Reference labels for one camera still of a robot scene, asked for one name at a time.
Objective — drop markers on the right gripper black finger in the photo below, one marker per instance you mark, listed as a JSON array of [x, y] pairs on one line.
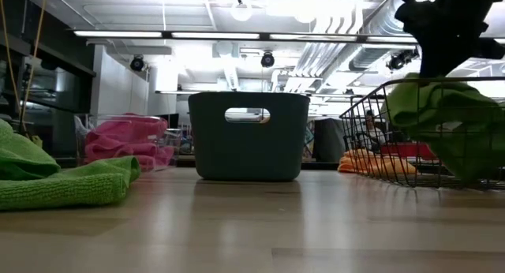
[[434, 56]]

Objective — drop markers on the green microfiber towel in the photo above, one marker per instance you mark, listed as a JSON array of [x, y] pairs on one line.
[[71, 186], [453, 107]]

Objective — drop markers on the pink microfiber towel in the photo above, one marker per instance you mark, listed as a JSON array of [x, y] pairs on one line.
[[126, 135], [406, 150]]

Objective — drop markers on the orange microfiber towel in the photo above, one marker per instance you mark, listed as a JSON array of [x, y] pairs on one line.
[[367, 162]]

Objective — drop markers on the black ceiling spotlight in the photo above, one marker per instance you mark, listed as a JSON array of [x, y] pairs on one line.
[[137, 64], [267, 60], [402, 60]]

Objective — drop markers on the person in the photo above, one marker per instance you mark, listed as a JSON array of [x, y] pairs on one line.
[[372, 133]]

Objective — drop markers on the grey bin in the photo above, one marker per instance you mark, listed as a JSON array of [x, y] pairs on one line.
[[329, 140]]

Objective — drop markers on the round white ceiling lamp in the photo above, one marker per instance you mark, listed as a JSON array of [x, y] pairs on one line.
[[241, 10]]

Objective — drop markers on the teal plastic basket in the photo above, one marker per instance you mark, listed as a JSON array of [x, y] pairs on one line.
[[248, 154]]

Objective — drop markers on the overhead light bar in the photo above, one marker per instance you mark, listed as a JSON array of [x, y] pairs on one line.
[[217, 35]]

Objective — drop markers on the clear plastic bin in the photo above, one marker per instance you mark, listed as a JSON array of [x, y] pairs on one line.
[[173, 137]]

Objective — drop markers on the dark shelf unit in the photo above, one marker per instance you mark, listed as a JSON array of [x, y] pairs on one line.
[[59, 87]]

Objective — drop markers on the silver ventilation duct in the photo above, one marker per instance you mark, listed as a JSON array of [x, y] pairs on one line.
[[367, 58]]

